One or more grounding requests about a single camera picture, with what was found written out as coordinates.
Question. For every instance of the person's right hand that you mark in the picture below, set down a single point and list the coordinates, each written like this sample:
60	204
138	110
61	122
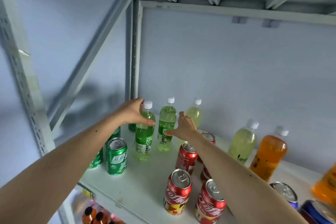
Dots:
186	129

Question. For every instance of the person's left hand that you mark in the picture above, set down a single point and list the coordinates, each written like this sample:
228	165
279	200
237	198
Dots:
130	113

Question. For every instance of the green drink can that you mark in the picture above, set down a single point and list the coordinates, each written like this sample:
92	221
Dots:
115	134
95	162
131	128
116	155

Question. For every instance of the pale yellow drink bottle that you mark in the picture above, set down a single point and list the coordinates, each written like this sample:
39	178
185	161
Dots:
242	143
194	115

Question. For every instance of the green soda bottle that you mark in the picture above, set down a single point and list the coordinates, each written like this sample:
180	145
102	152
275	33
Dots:
143	139
166	116

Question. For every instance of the group of red cola cans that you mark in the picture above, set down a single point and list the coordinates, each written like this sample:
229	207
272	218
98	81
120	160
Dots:
181	189

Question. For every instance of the white metal shelf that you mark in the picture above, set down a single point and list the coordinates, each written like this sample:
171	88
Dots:
147	179

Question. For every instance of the orange drink bottle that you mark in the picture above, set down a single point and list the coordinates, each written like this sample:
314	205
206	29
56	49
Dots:
267	155
326	184

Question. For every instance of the cluster of orange black-cap bottles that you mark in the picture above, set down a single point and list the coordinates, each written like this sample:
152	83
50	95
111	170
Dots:
88	217

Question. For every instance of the blue drink can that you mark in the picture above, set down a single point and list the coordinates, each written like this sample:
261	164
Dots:
317	210
286	192

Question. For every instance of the person's right forearm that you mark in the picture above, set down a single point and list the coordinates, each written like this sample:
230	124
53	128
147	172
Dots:
236	179

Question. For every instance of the person's left forearm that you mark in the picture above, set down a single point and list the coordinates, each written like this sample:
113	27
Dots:
52	174

